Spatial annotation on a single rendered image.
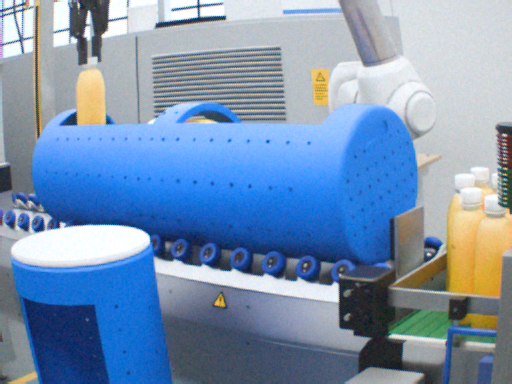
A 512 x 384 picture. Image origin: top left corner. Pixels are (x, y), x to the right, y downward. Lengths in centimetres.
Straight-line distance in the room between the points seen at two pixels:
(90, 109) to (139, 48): 189
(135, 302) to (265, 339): 28
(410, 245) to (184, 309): 48
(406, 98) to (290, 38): 143
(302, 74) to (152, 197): 178
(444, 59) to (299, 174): 307
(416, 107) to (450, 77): 244
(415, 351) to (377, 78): 93
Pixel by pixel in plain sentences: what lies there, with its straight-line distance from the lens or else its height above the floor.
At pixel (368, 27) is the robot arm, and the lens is 205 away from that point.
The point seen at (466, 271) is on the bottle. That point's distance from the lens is 132.
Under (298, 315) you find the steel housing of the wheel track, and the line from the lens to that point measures 153.
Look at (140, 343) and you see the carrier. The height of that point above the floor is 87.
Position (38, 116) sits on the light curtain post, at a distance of 273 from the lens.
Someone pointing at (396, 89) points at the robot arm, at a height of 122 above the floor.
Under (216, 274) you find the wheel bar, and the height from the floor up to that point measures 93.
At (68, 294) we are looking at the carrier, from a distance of 140.
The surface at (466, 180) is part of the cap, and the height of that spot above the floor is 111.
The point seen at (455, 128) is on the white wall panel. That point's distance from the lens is 449.
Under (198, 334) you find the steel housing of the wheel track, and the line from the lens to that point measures 172.
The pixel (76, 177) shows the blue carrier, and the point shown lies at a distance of 186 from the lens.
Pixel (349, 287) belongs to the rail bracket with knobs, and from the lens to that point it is 131.
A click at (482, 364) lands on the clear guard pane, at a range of 119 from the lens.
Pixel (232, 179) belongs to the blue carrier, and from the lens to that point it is 154.
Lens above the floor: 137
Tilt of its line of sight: 10 degrees down
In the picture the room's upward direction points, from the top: 4 degrees counter-clockwise
